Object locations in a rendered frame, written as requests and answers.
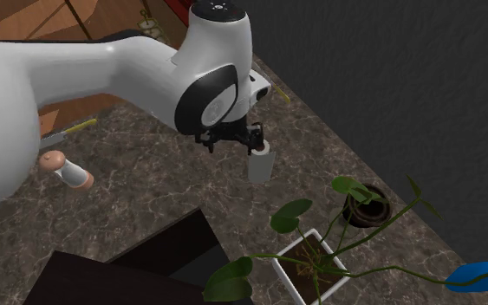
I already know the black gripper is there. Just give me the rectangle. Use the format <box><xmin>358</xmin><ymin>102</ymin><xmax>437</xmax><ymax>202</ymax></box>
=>
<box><xmin>194</xmin><ymin>114</ymin><xmax>267</xmax><ymax>156</ymax></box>

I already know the grey paper roll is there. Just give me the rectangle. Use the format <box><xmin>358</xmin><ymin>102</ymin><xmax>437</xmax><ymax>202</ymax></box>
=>
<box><xmin>246</xmin><ymin>140</ymin><xmax>277</xmax><ymax>185</ymax></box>

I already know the green plant in white pot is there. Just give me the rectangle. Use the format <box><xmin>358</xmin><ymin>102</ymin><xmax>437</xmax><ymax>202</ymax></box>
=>
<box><xmin>202</xmin><ymin>174</ymin><xmax>488</xmax><ymax>305</ymax></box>

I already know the dark brown bowl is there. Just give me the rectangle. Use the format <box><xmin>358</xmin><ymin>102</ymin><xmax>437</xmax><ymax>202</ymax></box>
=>
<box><xmin>342</xmin><ymin>184</ymin><xmax>394</xmax><ymax>230</ymax></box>

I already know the wooden and white pepper grinder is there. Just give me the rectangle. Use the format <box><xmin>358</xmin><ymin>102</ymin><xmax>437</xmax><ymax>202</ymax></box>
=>
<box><xmin>37</xmin><ymin>150</ymin><xmax>95</xmax><ymax>191</ymax></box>

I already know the blue rounded object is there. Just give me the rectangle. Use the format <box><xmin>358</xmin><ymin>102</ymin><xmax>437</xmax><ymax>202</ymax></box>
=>
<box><xmin>444</xmin><ymin>261</ymin><xmax>488</xmax><ymax>294</ymax></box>

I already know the yellow-handled utensil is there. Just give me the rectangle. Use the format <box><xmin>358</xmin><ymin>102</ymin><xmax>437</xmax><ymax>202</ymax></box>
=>
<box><xmin>252</xmin><ymin>62</ymin><xmax>291</xmax><ymax>105</ymax></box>

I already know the yellow-handled knife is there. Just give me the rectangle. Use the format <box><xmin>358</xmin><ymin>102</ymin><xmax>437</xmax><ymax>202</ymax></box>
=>
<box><xmin>38</xmin><ymin>118</ymin><xmax>99</xmax><ymax>150</ymax></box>

